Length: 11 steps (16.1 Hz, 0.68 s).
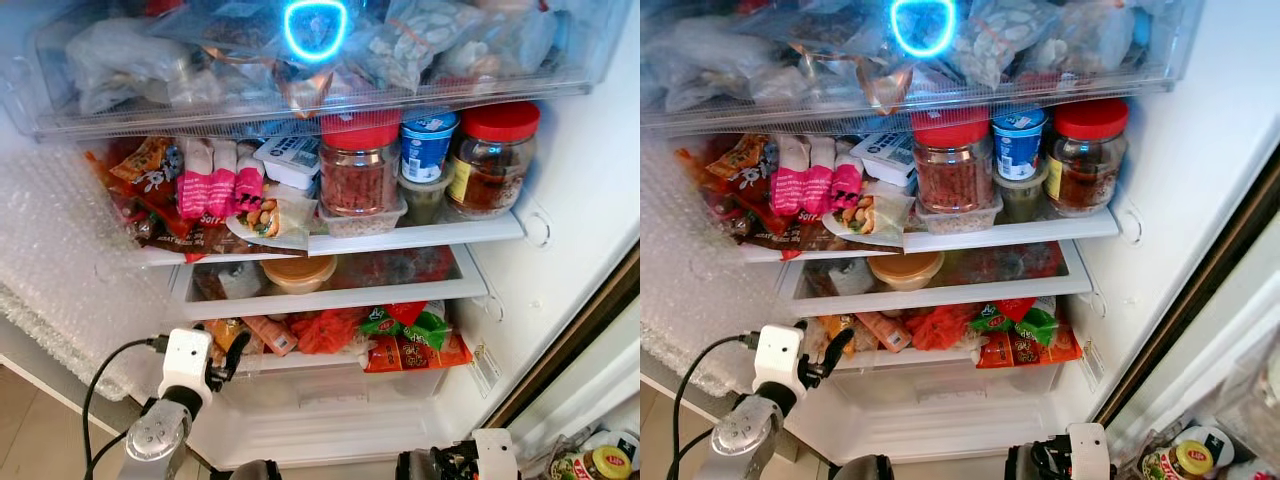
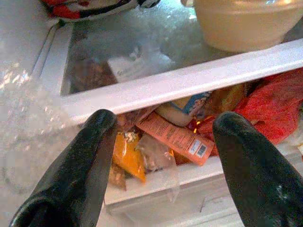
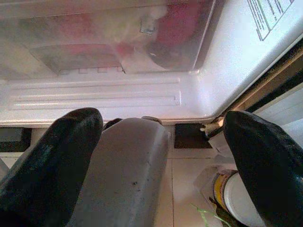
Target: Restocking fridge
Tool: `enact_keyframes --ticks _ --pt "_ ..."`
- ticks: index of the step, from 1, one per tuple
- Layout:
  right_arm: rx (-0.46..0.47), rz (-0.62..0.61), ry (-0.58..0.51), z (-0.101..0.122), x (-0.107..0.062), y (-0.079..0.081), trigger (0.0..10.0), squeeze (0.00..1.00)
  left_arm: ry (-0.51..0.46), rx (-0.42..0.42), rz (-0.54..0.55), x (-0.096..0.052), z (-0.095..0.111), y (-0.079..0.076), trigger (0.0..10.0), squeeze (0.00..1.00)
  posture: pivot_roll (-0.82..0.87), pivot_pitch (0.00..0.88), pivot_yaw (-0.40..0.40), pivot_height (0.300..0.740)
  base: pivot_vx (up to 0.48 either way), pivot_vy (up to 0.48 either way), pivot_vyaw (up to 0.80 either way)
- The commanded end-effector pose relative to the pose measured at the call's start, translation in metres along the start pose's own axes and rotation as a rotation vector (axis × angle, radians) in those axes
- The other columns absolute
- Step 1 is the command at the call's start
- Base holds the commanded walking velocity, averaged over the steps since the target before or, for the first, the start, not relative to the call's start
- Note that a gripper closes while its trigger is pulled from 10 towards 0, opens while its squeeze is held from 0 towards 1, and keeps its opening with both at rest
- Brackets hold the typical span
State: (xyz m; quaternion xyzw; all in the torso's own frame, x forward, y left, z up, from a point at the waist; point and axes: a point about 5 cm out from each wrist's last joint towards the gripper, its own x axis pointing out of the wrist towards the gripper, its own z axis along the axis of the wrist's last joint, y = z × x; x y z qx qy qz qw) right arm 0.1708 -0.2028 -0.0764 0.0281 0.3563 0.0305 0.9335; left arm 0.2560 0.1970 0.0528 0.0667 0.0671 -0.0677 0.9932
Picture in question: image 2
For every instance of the white trimmed glass fridge shelf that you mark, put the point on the white trimmed glass fridge shelf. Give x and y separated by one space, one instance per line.
189 82

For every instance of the white fridge crisper drawer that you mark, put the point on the white fridge crisper drawer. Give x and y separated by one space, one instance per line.
189 179

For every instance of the red plastic bag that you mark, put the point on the red plastic bag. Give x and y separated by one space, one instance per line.
272 108

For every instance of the yellow food package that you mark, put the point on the yellow food package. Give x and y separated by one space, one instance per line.
227 99

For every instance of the orange printed carton box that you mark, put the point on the orange printed carton box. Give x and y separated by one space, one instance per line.
175 137

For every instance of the clear plastic bag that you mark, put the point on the clear plastic bag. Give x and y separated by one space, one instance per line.
154 153

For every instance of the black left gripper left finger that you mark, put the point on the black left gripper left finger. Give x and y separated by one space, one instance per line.
71 179

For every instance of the orange lidded plastic container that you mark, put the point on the orange lidded plastic container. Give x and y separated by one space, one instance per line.
236 26

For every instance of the brown food packet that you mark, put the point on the brown food packet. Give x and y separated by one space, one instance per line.
92 75

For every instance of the yellow orange pouch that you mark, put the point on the yellow orange pouch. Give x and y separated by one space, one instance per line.
130 158

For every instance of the blue labelled food package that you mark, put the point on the blue labelled food package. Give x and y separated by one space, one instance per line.
196 104

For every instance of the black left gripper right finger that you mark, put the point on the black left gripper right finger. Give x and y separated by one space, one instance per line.
258 175

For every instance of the red black white bowl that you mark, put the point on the red black white bowl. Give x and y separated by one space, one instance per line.
66 11

